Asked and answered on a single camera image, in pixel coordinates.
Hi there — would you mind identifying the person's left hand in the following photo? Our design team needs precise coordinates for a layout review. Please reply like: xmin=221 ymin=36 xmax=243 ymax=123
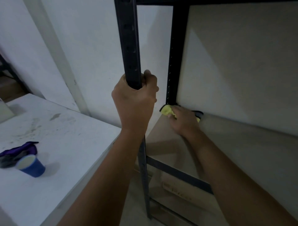
xmin=111 ymin=70 xmax=159 ymax=137

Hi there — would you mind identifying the person's right hand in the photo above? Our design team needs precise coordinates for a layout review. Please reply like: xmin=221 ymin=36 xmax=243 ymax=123
xmin=168 ymin=105 xmax=202 ymax=139

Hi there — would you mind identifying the yellow cleaning cloth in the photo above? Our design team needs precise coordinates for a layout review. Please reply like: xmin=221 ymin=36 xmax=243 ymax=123
xmin=159 ymin=104 xmax=204 ymax=123

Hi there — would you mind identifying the black metal shelf rack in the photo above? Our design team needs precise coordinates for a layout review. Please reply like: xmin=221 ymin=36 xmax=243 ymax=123
xmin=114 ymin=0 xmax=298 ymax=226

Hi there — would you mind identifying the person's left forearm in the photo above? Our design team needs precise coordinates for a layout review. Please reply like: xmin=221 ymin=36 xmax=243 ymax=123
xmin=57 ymin=128 xmax=147 ymax=226

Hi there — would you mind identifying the person's right forearm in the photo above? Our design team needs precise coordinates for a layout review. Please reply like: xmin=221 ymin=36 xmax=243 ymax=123
xmin=184 ymin=129 xmax=298 ymax=226

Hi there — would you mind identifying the beige wooden shelf board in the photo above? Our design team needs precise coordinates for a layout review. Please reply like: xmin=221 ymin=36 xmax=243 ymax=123
xmin=145 ymin=114 xmax=298 ymax=220

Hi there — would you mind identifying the brown cardboard box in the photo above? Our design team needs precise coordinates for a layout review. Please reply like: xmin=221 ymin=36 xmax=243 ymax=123
xmin=149 ymin=171 xmax=225 ymax=226

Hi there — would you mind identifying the blue paper cup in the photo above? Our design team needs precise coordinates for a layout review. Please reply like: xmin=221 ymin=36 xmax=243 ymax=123
xmin=16 ymin=154 xmax=46 ymax=178

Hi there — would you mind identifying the purple and grey cloth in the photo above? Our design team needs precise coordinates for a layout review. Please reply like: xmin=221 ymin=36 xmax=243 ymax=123
xmin=0 ymin=141 xmax=39 ymax=169

